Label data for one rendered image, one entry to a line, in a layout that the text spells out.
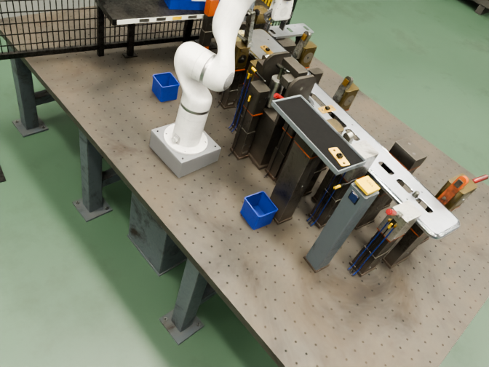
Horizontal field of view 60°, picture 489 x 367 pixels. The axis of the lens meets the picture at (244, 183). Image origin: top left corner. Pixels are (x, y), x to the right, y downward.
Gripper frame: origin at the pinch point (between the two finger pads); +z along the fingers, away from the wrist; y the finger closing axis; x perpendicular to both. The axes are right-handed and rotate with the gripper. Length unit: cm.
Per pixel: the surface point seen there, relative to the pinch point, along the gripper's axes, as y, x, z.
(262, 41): 2.3, 7.6, 12.0
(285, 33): 21.2, 12.3, 12.0
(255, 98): -32.9, -35.2, 8.3
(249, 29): -16.2, -1.6, -1.4
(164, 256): -66, -42, 94
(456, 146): 225, -37, 111
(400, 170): 6, -87, 12
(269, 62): -25.1, -29.0, -3.5
